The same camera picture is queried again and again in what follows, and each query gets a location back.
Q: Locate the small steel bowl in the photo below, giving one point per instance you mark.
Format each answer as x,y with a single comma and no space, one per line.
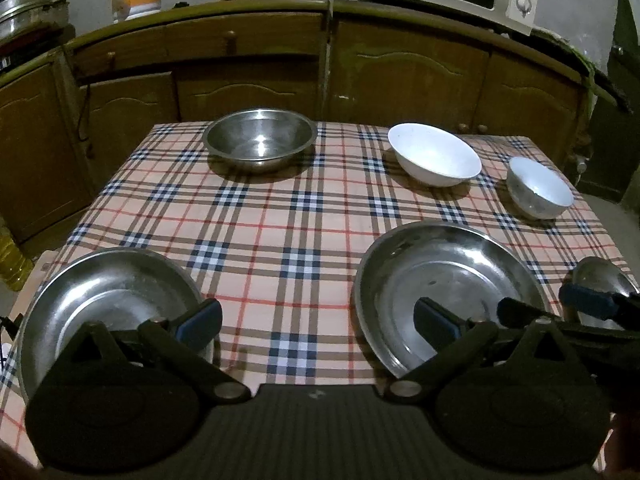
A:
600,275

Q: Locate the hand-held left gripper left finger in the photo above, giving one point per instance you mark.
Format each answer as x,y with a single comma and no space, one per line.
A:
200,321

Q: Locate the dark green door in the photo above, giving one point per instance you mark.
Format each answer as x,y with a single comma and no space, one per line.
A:
622,120

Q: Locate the small white bottle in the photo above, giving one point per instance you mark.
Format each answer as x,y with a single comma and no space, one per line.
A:
580,165

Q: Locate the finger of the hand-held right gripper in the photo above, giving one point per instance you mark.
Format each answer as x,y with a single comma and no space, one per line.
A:
525,310
585,301

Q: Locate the large steel bowl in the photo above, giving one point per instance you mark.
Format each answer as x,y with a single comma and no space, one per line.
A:
260,135

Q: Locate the stacked steel pots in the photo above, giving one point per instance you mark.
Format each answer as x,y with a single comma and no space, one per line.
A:
25,5

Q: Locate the wide white bowl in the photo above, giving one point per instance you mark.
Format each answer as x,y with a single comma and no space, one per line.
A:
430,155

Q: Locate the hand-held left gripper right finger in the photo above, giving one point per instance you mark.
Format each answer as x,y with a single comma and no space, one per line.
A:
434,322

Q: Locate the yellow oil bottle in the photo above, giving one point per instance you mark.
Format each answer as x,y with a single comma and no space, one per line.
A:
12,260

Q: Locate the wooden kitchen cabinet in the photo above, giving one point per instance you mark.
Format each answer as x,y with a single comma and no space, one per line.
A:
400,75

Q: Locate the steel plate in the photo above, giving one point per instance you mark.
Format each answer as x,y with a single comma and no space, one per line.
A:
100,290
450,270

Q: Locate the deep white patterned bowl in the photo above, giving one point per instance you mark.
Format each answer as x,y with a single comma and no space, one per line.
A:
537,185

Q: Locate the plaid tablecloth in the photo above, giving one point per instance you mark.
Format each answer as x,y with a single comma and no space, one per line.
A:
280,220

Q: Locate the green onions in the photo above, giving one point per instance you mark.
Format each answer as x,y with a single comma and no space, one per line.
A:
595,67

